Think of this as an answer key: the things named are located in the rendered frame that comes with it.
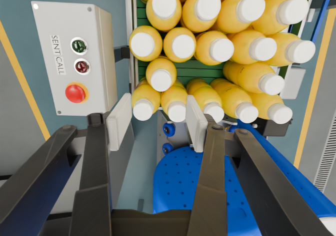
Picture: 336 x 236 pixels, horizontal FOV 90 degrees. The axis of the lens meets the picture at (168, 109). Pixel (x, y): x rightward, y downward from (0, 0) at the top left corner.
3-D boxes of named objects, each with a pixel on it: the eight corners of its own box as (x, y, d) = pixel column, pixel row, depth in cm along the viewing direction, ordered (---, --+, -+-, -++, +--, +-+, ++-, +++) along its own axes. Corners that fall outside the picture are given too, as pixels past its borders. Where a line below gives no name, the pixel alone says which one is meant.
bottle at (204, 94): (181, 87, 53) (189, 109, 36) (199, 72, 51) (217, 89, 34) (194, 103, 55) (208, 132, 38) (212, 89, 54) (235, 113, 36)
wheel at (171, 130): (170, 140, 50) (175, 138, 52) (171, 127, 49) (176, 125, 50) (161, 134, 54) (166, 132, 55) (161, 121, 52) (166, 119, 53)
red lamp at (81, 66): (77, 72, 31) (74, 73, 30) (75, 60, 30) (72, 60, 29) (89, 72, 31) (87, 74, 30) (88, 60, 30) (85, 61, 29)
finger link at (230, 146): (212, 141, 12) (253, 142, 12) (198, 112, 17) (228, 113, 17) (209, 158, 12) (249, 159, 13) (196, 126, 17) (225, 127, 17)
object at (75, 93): (69, 101, 33) (66, 103, 32) (66, 83, 32) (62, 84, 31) (88, 101, 33) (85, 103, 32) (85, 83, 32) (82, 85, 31)
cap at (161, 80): (170, 89, 34) (170, 91, 33) (151, 88, 34) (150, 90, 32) (171, 69, 33) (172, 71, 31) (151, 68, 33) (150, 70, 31)
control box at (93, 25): (79, 99, 43) (55, 116, 34) (64, 10, 36) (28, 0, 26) (118, 100, 44) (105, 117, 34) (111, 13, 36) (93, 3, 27)
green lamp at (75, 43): (74, 52, 30) (71, 52, 29) (72, 39, 29) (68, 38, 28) (87, 53, 30) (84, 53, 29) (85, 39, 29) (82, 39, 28)
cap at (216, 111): (199, 110, 36) (201, 113, 35) (214, 99, 35) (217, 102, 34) (210, 122, 37) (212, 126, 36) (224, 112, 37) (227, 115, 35)
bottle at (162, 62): (172, 78, 52) (177, 97, 35) (149, 77, 52) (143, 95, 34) (174, 54, 49) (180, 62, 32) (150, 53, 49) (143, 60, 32)
